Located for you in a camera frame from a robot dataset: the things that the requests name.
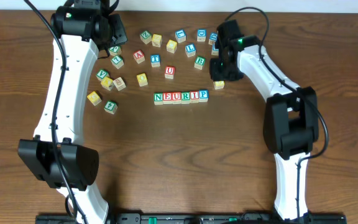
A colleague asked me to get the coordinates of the yellow S block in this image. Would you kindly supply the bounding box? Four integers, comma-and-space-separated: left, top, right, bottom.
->
213, 81, 225, 90

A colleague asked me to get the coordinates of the blue P block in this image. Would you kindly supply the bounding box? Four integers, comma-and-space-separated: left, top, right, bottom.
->
199, 90, 209, 103

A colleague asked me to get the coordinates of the red I block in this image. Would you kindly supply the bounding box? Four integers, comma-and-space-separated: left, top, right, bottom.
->
190, 91, 200, 103

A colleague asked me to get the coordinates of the green R block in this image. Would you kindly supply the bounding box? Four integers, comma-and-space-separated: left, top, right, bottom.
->
181, 91, 191, 104

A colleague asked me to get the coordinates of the red u block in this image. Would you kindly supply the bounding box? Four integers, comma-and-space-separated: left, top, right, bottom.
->
164, 66, 175, 79
172, 92, 181, 104

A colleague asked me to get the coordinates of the red E block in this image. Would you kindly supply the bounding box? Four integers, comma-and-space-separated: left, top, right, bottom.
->
162, 92, 173, 105

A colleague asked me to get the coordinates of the green N block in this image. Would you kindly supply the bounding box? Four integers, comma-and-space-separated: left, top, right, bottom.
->
154, 93, 163, 105

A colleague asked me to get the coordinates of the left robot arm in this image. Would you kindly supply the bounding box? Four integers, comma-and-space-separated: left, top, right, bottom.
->
18, 0, 127, 223

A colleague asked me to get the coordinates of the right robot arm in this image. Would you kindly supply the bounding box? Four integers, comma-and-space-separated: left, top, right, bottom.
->
209, 20, 318, 223

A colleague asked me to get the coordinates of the blue 5 block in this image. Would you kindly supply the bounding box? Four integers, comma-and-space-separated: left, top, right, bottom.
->
211, 44, 219, 56

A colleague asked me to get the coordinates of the green B block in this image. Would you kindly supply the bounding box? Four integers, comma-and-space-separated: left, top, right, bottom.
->
194, 56, 206, 70

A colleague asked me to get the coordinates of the green Z block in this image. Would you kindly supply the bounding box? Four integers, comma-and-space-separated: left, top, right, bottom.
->
140, 30, 152, 45

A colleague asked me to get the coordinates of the red A block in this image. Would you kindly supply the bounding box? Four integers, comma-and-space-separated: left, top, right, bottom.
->
133, 50, 145, 64

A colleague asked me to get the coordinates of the yellow block top row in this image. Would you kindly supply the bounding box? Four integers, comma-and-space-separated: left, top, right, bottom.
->
152, 34, 162, 47

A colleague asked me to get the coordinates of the blue D block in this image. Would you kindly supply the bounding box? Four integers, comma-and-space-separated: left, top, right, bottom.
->
196, 29, 207, 42

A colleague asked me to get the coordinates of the blue L block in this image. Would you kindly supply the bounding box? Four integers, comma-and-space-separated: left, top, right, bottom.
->
185, 44, 196, 57

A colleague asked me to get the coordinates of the green V block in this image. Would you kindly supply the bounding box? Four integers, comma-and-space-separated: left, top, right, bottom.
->
96, 69, 110, 82

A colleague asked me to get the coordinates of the blue T block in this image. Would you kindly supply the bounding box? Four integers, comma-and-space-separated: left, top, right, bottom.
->
150, 54, 160, 67

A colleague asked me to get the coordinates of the plain wooden picture block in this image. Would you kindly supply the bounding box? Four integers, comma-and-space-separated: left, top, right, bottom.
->
113, 77, 126, 91

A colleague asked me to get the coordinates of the yellow O block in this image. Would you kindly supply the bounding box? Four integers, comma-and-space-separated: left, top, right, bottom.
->
136, 73, 148, 86

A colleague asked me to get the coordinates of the yellow block beside V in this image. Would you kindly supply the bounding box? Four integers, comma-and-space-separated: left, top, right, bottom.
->
101, 77, 114, 91

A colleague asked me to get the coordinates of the yellow C block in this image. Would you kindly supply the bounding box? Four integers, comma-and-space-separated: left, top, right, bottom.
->
167, 40, 178, 54

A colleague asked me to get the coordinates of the blue block top row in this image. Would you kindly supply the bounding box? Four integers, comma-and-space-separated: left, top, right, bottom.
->
175, 29, 186, 43

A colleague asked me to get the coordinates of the yellow block far left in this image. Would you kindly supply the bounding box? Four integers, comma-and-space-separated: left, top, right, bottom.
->
87, 91, 102, 106

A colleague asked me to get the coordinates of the green 4 block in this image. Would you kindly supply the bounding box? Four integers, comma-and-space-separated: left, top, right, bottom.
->
104, 101, 117, 114

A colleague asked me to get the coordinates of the right black cable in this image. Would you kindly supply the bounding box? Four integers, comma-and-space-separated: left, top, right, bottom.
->
224, 6, 330, 220

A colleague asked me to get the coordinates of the black cable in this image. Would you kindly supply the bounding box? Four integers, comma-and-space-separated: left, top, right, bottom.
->
23, 0, 121, 224
224, 6, 330, 220

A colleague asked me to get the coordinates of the left black cable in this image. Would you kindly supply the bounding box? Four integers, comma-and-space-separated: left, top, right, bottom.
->
23, 0, 121, 224

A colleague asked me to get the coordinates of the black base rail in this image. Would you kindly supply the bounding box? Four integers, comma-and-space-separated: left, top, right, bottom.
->
35, 212, 347, 224

